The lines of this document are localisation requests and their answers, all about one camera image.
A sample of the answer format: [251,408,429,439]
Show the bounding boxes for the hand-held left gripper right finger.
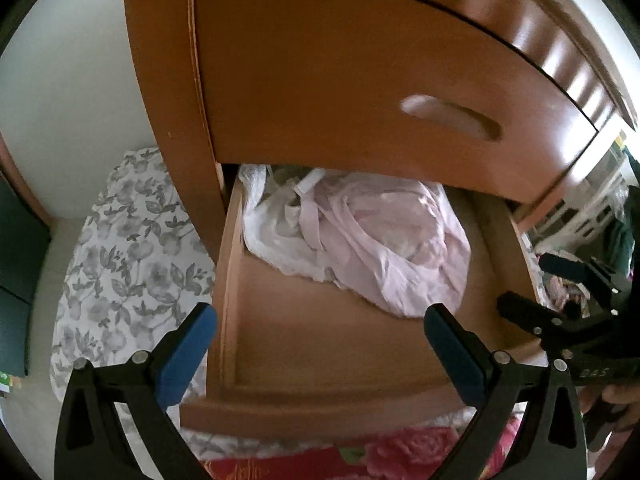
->
[424,303,590,480]

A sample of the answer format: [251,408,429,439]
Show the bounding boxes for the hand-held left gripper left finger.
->
[54,302,218,480]

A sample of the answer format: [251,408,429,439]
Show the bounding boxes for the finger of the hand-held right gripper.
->
[539,253,632,294]
[496,291,582,349]

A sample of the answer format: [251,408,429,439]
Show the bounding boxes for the wooden drawer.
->
[192,0,601,206]
[179,162,548,441]

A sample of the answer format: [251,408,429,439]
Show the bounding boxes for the cream bra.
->
[239,164,341,281]

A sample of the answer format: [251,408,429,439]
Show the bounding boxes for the closed wooden drawer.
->
[192,0,601,206]

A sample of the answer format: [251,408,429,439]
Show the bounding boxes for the person's right hand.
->
[582,376,640,452]

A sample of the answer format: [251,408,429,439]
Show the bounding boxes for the white laundry basket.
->
[520,135,631,261]

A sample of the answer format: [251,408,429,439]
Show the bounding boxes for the dark green garment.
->
[602,210,640,281]

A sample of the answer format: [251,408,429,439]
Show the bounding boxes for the floral bedsheet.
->
[50,147,223,461]

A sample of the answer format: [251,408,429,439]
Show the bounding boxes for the red floral blanket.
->
[200,410,523,480]

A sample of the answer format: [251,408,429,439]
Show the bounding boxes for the pale pink garment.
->
[300,170,473,318]

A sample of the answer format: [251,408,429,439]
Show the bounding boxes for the dark cabinet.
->
[0,172,53,378]

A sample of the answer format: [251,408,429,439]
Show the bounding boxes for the wooden nightstand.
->
[122,0,640,281]

